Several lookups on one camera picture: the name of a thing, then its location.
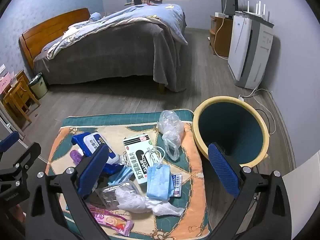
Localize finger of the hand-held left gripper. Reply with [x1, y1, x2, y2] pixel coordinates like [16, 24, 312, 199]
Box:
[0, 131, 20, 153]
[0, 142, 42, 188]

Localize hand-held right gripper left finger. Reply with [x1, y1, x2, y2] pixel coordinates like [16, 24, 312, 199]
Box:
[25, 144, 112, 240]

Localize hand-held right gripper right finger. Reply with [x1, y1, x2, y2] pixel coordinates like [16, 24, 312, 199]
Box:
[207, 142, 292, 240]

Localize small purple bottle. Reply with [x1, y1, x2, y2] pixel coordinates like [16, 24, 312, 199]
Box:
[70, 149, 84, 165]

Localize blue wet wipes pack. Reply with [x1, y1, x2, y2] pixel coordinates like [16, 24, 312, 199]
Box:
[72, 132, 120, 174]

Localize silver foil wrapper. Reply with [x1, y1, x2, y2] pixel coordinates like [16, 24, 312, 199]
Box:
[96, 181, 140, 208]

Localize blue face mask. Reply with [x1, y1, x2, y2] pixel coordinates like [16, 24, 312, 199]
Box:
[146, 146, 172, 202]
[107, 165, 134, 187]

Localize teal bin with yellow rim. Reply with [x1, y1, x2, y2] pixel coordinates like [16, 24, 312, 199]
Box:
[192, 96, 271, 167]

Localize white medicine box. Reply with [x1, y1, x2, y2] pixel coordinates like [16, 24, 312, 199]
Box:
[123, 134, 173, 185]

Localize blue and white sachet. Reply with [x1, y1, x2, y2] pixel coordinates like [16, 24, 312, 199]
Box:
[170, 174, 183, 198]

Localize textured white tissue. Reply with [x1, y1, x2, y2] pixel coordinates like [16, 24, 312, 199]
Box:
[115, 186, 153, 213]

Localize pink snack wrapper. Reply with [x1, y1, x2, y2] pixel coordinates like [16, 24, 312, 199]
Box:
[86, 204, 134, 237]

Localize clear plastic bag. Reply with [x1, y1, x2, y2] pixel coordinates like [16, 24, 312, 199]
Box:
[157, 109, 185, 160]

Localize teal and orange printed mat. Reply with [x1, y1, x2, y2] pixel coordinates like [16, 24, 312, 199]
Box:
[45, 109, 213, 240]

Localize wooden nightstand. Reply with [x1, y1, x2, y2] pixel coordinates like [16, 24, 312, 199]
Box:
[0, 70, 40, 124]

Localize pink box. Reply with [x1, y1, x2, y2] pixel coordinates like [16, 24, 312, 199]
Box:
[0, 72, 15, 88]

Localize small lined waste bin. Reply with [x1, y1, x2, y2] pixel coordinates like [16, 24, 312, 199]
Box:
[28, 72, 48, 99]

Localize white panelled cabinet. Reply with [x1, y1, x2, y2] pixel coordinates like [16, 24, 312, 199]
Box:
[282, 151, 320, 230]

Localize bed with grey cover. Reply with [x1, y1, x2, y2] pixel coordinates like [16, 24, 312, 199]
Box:
[33, 4, 188, 93]

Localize white air purifier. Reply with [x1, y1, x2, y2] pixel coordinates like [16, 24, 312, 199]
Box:
[227, 11, 275, 90]

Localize wooden headboard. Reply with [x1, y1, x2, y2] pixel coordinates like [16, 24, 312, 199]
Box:
[19, 8, 90, 72]

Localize wooden media cabinet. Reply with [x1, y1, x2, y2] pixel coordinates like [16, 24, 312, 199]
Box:
[209, 12, 233, 58]

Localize small blue cushion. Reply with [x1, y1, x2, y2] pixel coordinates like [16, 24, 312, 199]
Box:
[89, 12, 105, 22]

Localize white router with antennas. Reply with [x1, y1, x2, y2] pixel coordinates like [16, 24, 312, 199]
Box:
[241, 0, 272, 23]

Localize blue cartoon quilt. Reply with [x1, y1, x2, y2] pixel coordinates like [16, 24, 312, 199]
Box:
[46, 4, 188, 60]

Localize black cable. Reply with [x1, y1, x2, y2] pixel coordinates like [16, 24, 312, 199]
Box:
[255, 109, 275, 135]

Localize white purifier cable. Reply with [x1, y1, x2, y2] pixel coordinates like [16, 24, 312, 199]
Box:
[244, 86, 273, 100]

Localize white monitor cable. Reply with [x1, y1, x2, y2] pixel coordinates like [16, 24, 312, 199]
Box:
[213, 0, 234, 60]

